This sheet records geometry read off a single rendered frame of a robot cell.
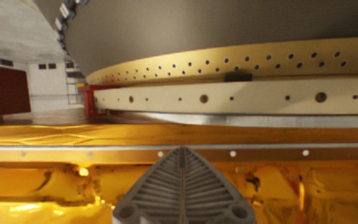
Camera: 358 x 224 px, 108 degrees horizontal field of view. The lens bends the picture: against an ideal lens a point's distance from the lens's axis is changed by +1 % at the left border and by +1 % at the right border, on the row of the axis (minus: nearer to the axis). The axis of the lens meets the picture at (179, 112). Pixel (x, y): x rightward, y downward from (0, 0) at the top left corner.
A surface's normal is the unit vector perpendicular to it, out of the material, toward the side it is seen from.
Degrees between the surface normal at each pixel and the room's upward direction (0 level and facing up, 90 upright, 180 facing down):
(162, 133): 90
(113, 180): 129
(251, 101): 90
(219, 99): 90
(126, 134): 90
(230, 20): 62
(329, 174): 119
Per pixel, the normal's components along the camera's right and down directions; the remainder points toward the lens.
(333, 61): -0.07, 0.57
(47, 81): -0.04, 0.11
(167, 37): -0.34, 0.55
